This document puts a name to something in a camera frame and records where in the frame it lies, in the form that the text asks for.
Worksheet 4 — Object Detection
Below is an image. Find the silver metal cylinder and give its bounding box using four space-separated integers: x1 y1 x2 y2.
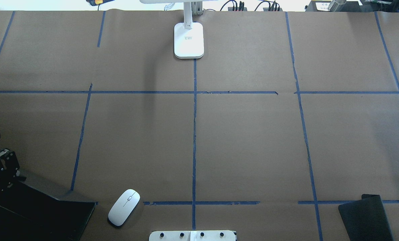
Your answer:
327 0 347 12

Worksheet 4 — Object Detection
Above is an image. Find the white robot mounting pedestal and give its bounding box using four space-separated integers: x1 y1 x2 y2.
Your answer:
148 230 237 241

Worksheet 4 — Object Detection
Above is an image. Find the left black cable hub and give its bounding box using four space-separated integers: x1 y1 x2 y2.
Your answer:
219 0 248 12

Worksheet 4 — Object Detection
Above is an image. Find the black mouse pad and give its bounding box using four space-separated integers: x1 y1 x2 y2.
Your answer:
338 194 394 241

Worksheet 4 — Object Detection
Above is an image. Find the white desk lamp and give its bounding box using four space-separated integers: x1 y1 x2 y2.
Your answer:
140 0 204 59

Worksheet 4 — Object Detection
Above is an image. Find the aluminium frame post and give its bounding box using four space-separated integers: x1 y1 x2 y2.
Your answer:
191 1 203 16

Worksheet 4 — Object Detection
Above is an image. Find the white computer mouse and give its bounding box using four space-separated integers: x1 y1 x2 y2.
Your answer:
108 189 141 226

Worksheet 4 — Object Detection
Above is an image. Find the black cable hub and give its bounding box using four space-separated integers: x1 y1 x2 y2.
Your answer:
254 0 283 12
219 0 248 12

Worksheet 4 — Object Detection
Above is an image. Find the black box with label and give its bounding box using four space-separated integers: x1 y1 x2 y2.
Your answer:
305 0 364 12

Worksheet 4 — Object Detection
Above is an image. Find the right black cable hub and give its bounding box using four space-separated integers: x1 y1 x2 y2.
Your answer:
254 0 283 12

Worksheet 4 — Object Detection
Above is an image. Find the grey laptop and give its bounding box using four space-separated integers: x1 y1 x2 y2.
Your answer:
0 175 97 241

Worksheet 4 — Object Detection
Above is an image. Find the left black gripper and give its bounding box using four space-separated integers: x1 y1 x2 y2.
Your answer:
0 149 20 192

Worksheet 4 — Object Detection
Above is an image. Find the red yellow emergency stop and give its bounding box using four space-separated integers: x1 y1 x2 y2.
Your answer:
86 0 113 6

